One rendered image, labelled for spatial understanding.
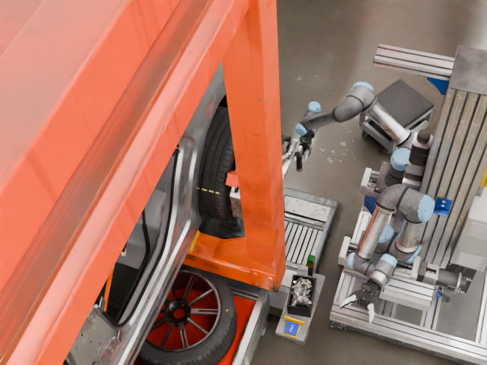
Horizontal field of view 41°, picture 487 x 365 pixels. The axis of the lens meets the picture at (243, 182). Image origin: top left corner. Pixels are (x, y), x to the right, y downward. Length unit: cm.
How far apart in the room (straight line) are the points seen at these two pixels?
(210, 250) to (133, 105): 250
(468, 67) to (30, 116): 230
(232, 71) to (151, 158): 82
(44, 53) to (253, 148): 199
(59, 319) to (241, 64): 121
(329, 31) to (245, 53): 364
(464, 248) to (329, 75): 241
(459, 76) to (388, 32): 317
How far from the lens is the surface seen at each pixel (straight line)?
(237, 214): 380
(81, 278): 148
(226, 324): 379
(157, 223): 356
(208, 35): 187
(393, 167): 373
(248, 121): 255
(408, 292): 364
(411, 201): 306
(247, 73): 235
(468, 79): 277
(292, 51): 571
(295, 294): 377
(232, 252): 367
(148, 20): 84
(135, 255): 374
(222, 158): 357
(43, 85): 71
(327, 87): 543
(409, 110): 487
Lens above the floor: 399
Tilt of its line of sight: 55 degrees down
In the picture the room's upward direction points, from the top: 7 degrees counter-clockwise
